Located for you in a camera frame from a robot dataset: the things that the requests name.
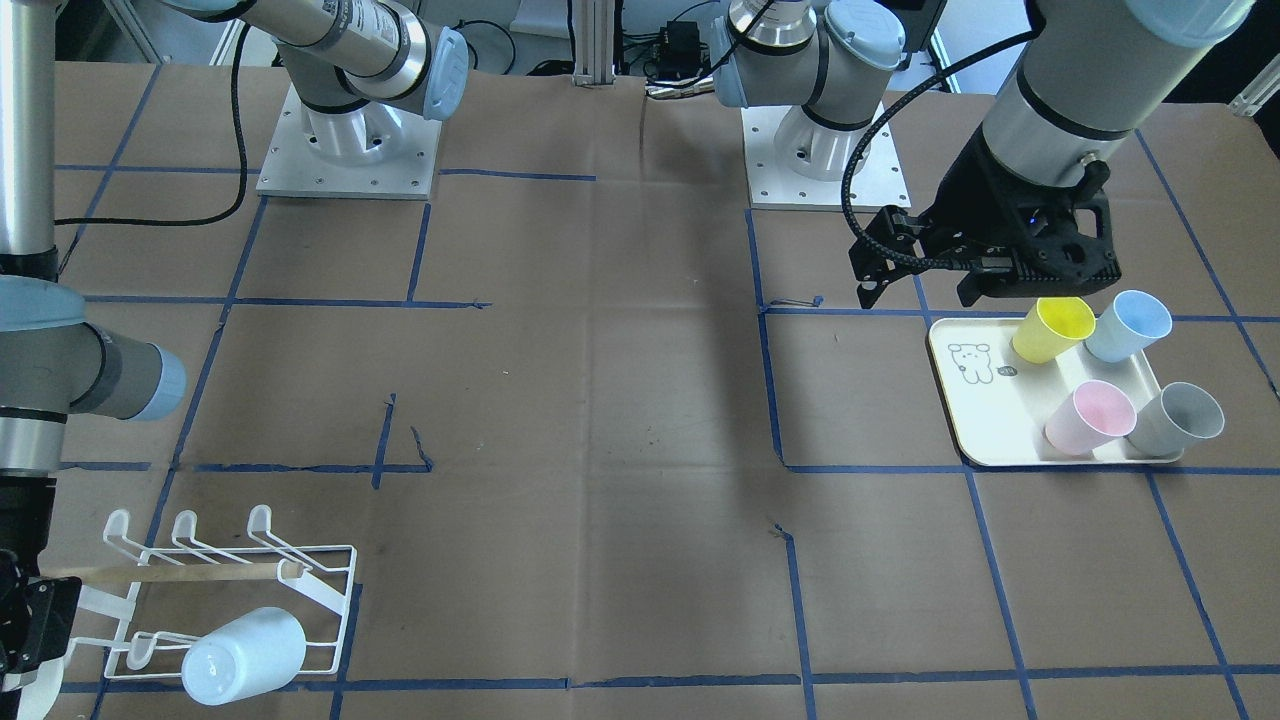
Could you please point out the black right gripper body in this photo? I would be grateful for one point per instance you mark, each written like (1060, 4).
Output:
(28, 612)

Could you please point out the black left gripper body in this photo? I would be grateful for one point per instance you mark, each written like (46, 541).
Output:
(978, 192)

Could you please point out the light blue ikea cup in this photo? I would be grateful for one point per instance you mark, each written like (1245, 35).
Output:
(255, 654)
(1134, 321)

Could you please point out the cream white ikea cup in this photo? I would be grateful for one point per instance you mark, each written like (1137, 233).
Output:
(31, 695)

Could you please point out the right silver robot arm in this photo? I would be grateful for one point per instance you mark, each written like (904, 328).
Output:
(131, 197)

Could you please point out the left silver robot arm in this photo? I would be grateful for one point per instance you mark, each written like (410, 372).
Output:
(1088, 74)

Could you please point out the yellow ikea cup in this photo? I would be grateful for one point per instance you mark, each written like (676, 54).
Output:
(1052, 327)

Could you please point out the pink ikea cup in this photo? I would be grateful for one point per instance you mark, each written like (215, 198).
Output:
(1095, 413)

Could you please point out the grey ikea cup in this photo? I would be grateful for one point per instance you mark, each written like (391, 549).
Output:
(1180, 416)

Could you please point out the cream plastic tray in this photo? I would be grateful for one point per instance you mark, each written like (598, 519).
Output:
(998, 403)

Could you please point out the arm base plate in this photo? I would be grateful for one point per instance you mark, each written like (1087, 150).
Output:
(795, 165)
(371, 153)

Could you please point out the white wire cup rack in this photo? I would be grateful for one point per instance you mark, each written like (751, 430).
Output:
(142, 613)

